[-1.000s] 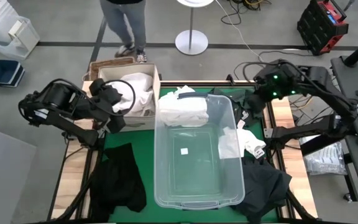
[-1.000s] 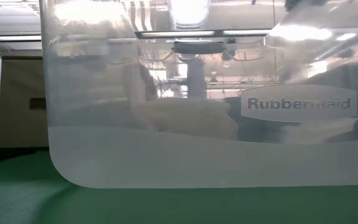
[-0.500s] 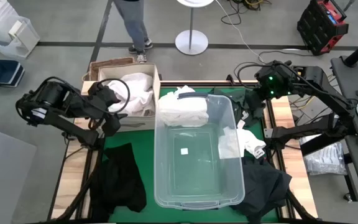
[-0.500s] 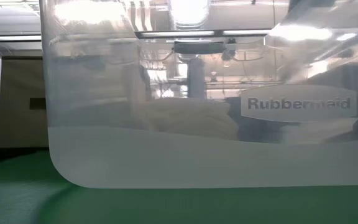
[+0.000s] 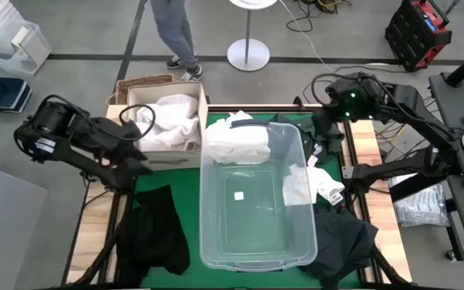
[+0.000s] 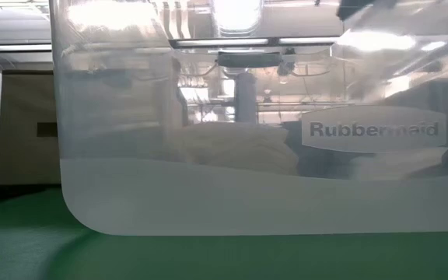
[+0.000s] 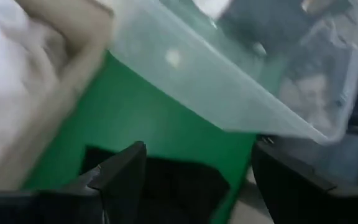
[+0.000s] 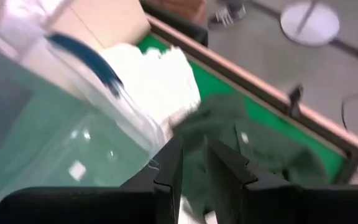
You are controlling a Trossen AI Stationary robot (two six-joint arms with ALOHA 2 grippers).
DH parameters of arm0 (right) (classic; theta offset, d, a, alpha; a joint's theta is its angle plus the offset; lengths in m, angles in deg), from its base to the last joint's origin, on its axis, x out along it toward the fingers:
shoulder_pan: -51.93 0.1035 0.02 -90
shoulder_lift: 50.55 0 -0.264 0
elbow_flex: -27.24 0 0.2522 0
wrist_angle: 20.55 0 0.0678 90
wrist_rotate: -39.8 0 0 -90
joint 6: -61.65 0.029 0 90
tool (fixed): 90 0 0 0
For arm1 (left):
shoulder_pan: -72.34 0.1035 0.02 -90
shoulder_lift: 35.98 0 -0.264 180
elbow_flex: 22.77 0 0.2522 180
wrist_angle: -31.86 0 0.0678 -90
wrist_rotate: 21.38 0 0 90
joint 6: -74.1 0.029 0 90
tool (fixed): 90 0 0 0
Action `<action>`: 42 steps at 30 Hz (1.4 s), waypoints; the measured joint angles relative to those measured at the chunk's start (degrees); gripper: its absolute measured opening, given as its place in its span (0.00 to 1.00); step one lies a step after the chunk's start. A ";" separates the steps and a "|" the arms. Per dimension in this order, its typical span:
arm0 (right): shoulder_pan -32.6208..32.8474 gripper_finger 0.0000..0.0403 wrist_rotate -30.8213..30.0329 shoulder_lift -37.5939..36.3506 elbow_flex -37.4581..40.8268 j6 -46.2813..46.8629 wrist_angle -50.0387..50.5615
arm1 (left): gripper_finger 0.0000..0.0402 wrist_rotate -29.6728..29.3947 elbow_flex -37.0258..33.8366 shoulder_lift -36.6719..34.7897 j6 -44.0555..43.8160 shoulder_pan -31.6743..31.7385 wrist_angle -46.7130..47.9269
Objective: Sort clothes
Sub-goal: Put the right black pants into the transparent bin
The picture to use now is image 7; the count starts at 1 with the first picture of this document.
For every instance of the green table mat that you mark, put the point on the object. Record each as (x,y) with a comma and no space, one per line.
(129,112)

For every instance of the black garment with white logo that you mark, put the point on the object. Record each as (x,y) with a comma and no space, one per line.
(275,28)

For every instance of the clear plastic storage bin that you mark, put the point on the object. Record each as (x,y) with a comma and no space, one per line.
(197,77)

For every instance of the beige fabric box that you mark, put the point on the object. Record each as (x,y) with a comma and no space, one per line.
(82,37)

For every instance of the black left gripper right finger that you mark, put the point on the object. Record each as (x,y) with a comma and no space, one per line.
(284,186)

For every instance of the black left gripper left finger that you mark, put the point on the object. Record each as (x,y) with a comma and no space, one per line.
(123,180)

